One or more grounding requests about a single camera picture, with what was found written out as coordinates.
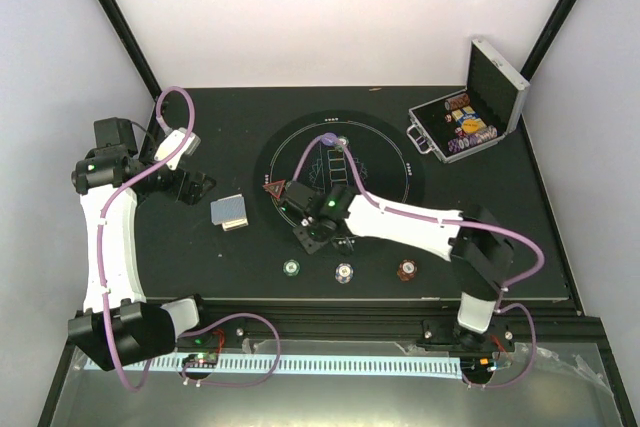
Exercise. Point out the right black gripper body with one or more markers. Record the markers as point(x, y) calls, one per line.
point(315, 240)

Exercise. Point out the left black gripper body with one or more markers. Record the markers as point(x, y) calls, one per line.
point(176, 189)

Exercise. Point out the green chip stack front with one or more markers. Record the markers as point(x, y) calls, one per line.
point(291, 268)

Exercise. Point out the blue chip stack front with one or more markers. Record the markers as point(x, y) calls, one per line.
point(344, 273)

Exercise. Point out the purple small blind button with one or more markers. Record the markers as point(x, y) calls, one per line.
point(329, 139)

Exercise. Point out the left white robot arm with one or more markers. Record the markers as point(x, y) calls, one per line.
point(117, 326)

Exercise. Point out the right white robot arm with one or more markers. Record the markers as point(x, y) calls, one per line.
point(480, 258)

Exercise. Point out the red triangle marker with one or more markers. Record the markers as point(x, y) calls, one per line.
point(275, 188)

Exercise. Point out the round black poker mat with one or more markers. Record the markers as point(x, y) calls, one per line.
point(386, 163)

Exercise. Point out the brown chip stack front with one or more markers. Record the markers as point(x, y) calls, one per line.
point(407, 270)

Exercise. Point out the purple chip row in case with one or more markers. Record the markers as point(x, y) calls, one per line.
point(458, 144)

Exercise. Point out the orange big blind button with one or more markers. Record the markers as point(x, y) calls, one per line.
point(470, 125)

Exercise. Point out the blue playing card box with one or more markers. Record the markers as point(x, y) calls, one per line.
point(460, 115)

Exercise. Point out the orange chip row in case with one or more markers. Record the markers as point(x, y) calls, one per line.
point(457, 102)

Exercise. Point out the aluminium poker case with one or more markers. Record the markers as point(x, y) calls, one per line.
point(497, 93)

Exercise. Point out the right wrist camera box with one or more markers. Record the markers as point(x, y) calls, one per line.
point(296, 197)

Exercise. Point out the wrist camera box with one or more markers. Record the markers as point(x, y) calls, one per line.
point(296, 197)
point(176, 146)

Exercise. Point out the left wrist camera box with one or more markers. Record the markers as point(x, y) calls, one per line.
point(176, 146)

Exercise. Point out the white slotted cable duct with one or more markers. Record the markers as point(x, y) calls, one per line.
point(296, 364)

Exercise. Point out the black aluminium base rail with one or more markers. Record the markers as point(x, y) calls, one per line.
point(413, 320)

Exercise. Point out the left black frame post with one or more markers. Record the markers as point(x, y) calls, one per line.
point(128, 40)

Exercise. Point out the black frame post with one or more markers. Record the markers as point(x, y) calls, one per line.
point(552, 27)
point(128, 40)

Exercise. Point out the right black frame post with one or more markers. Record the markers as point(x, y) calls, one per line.
point(552, 27)

